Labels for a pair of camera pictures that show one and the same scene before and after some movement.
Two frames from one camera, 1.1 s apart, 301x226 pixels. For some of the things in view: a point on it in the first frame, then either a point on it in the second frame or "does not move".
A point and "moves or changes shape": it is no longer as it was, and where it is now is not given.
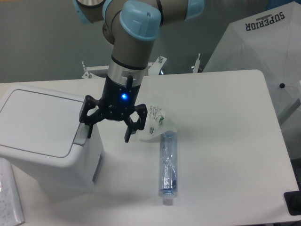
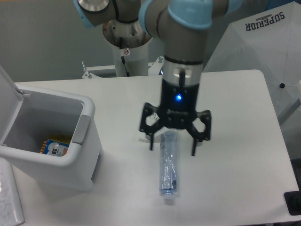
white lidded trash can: x=42 y=134 moves or changes shape
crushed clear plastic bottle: x=168 y=166 does not move
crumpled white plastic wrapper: x=157 y=123 does not move
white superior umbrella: x=269 y=41 does not move
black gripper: x=117 y=102 → x=178 y=110
